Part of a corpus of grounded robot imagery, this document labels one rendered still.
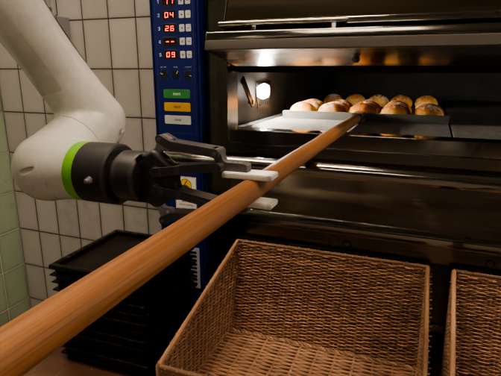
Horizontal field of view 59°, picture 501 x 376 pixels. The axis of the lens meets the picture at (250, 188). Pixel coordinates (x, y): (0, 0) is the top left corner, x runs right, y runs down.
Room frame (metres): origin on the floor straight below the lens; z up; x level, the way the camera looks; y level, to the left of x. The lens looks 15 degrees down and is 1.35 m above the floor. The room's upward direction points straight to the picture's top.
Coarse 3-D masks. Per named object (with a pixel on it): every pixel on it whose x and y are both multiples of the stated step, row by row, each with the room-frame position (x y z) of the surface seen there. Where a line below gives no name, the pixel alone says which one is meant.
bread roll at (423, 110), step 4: (428, 104) 1.47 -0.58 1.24; (416, 108) 1.48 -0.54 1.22; (420, 108) 1.47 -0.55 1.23; (424, 108) 1.46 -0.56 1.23; (428, 108) 1.46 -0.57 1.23; (432, 108) 1.45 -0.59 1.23; (436, 108) 1.46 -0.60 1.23; (412, 112) 1.49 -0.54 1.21; (416, 112) 1.47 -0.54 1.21; (420, 112) 1.46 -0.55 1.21; (424, 112) 1.46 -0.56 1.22; (428, 112) 1.45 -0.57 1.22; (432, 112) 1.45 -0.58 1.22; (436, 112) 1.45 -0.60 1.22; (440, 112) 1.45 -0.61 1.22
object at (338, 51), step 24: (216, 48) 1.16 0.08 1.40; (240, 48) 1.14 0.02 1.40; (264, 48) 1.12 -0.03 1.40; (288, 48) 1.10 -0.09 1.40; (312, 48) 1.08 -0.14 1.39; (336, 48) 1.06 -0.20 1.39; (360, 48) 1.05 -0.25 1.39; (384, 48) 1.03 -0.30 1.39; (408, 48) 1.02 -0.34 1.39; (432, 48) 1.00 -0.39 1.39; (456, 48) 0.99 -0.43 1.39; (480, 48) 0.97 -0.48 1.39
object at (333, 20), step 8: (328, 16) 1.12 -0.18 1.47; (336, 16) 1.11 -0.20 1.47; (344, 16) 1.10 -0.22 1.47; (224, 24) 1.21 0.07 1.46; (232, 24) 1.20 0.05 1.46; (240, 24) 1.20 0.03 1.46; (248, 24) 1.19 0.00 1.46; (256, 24) 1.18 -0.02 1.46; (264, 24) 1.17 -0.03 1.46; (272, 24) 1.17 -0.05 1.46; (280, 24) 1.16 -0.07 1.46; (288, 24) 1.15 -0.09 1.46; (296, 24) 1.14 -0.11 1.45; (304, 24) 1.14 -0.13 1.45; (312, 24) 1.13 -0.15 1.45; (336, 24) 1.11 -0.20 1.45
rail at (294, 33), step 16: (208, 32) 1.18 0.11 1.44; (224, 32) 1.16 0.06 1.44; (240, 32) 1.15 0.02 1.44; (256, 32) 1.13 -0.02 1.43; (272, 32) 1.12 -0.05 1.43; (288, 32) 1.10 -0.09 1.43; (304, 32) 1.09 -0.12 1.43; (320, 32) 1.07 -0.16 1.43; (336, 32) 1.06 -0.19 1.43; (352, 32) 1.05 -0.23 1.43; (368, 32) 1.03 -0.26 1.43; (384, 32) 1.02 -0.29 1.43; (400, 32) 1.01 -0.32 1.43; (416, 32) 1.00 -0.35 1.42; (432, 32) 0.99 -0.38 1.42; (448, 32) 0.97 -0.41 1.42; (464, 32) 0.96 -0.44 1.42; (480, 32) 0.95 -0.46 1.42; (496, 32) 0.94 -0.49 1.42
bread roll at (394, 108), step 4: (392, 104) 1.51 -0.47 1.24; (396, 104) 1.50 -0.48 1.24; (400, 104) 1.51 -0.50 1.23; (384, 108) 1.51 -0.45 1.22; (388, 108) 1.50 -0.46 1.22; (392, 108) 1.49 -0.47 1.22; (396, 108) 1.49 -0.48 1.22; (400, 108) 1.49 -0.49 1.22; (404, 108) 1.49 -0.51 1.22; (380, 112) 1.52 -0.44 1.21; (384, 112) 1.50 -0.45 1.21; (388, 112) 1.49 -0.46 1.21; (392, 112) 1.49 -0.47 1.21; (396, 112) 1.48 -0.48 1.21; (400, 112) 1.48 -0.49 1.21; (404, 112) 1.48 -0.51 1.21; (408, 112) 1.49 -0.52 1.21
